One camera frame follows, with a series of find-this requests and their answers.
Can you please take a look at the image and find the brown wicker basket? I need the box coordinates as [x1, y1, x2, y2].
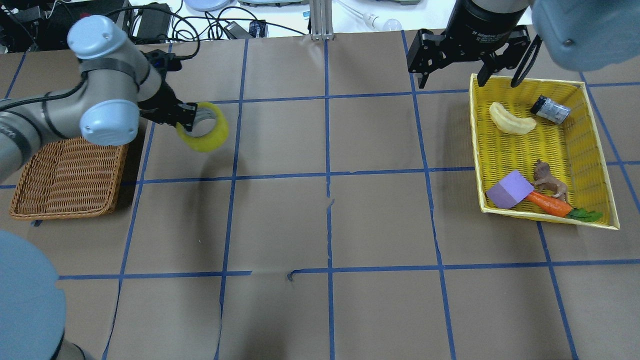
[9, 137, 129, 221]

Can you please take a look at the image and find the small dark jar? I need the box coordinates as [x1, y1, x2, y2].
[530, 95, 572, 125]

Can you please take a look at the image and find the aluminium frame post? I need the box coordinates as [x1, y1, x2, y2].
[308, 0, 335, 41]

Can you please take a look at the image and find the toy carrot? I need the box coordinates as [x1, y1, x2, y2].
[525, 191, 603, 223]

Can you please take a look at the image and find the toy banana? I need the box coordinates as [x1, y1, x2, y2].
[489, 102, 537, 135]

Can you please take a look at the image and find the black power adapter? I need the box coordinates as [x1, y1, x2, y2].
[134, 3, 172, 44]

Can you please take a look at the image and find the purple cube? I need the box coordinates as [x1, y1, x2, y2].
[486, 170, 535, 209]

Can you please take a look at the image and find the yellow plastic basket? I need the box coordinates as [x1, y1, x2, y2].
[469, 73, 621, 230]

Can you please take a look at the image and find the yellow tape roll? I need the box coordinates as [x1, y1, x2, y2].
[176, 102, 230, 153]

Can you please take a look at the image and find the brown toy animal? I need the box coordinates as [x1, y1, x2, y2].
[532, 159, 569, 203]

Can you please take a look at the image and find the white light bulb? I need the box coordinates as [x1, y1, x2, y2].
[361, 13, 403, 32]

